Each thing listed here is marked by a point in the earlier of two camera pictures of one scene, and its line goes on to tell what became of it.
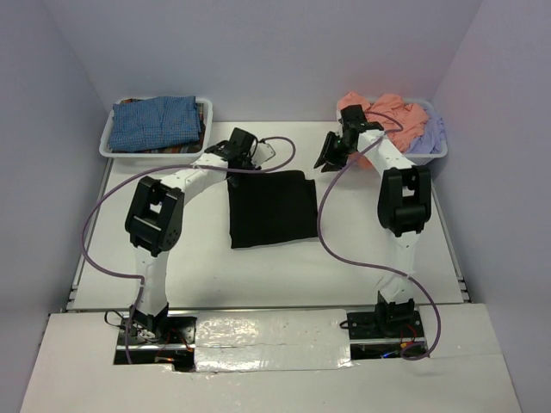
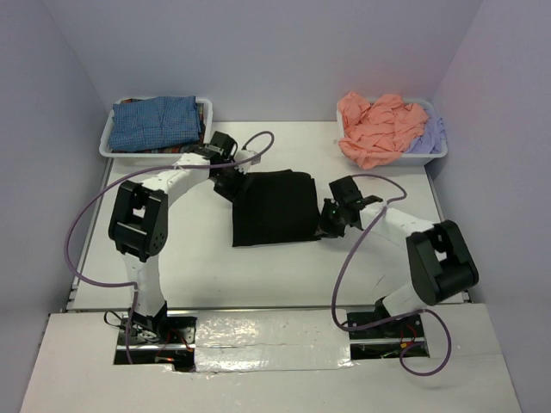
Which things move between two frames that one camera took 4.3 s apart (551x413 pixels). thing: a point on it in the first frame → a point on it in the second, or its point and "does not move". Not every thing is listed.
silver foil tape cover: [271, 340] does not move
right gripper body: [341, 151] → [332, 221]
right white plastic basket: [419, 158] does not move
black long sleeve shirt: [273, 206] does not move
